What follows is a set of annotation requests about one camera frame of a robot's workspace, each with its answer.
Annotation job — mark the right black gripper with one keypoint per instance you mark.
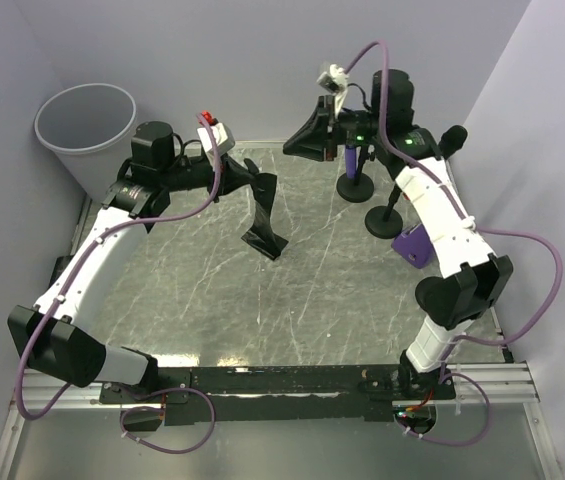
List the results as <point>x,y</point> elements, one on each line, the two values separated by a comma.
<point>312,137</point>

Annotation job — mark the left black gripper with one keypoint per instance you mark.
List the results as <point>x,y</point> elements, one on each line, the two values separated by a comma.
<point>226,174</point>

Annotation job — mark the black trash bag roll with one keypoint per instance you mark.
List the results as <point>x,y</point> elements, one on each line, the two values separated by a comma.
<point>260,235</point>

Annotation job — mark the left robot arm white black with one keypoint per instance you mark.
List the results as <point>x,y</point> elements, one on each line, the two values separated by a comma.
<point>53,336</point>

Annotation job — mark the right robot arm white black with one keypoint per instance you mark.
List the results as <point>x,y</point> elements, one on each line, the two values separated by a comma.
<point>472,276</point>

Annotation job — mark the grey plastic trash bin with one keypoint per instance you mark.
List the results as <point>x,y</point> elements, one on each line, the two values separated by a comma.
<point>89,128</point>

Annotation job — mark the purple microphone on stand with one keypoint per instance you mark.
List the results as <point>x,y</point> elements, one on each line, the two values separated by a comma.
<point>354,186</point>

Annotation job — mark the black microphone on stand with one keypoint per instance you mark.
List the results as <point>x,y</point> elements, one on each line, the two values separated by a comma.
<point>416,162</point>

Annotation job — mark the purple box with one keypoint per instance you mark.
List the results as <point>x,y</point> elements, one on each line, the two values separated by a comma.
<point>414,246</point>

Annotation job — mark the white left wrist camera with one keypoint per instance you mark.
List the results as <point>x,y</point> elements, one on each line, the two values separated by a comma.
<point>223,136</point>

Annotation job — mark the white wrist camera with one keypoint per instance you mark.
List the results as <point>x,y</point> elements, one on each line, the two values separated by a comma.
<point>335,80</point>
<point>223,136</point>

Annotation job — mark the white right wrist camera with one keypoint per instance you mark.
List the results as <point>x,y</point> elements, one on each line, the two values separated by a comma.
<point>335,80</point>

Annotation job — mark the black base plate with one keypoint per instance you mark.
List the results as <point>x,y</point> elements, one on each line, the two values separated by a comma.
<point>267,393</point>

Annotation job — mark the aluminium rail frame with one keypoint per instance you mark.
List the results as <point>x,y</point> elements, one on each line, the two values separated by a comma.
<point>493,429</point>

